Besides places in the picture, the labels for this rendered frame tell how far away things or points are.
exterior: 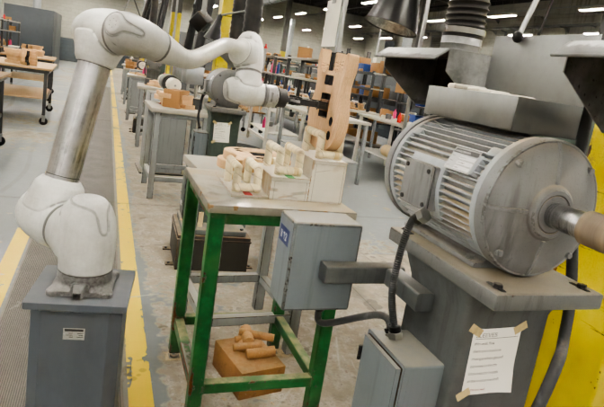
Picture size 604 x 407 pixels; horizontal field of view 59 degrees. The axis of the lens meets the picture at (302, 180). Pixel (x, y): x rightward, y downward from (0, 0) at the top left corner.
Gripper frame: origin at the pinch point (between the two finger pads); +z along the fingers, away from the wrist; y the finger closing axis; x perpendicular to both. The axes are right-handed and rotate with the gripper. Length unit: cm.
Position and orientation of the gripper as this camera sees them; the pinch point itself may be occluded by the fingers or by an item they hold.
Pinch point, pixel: (323, 104)
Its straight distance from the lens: 220.6
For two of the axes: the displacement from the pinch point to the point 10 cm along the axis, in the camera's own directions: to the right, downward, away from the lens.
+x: 1.7, -9.7, -1.9
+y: 3.1, 2.3, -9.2
